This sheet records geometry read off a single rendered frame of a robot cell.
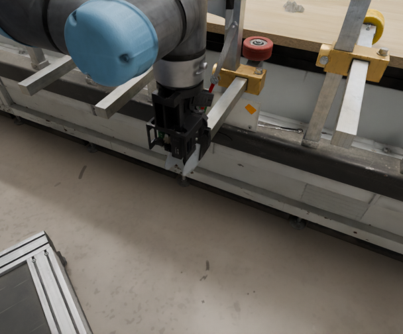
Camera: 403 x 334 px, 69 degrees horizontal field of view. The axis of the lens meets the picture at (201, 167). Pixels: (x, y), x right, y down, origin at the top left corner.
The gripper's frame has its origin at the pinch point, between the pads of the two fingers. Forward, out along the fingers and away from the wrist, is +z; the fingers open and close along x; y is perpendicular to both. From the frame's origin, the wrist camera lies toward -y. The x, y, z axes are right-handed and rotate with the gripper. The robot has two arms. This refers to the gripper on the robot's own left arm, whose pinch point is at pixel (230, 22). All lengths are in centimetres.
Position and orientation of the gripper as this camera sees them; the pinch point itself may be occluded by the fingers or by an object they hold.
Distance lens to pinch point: 69.0
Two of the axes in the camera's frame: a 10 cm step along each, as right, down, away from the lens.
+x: -0.9, 7.2, -6.9
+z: 0.0, 6.9, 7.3
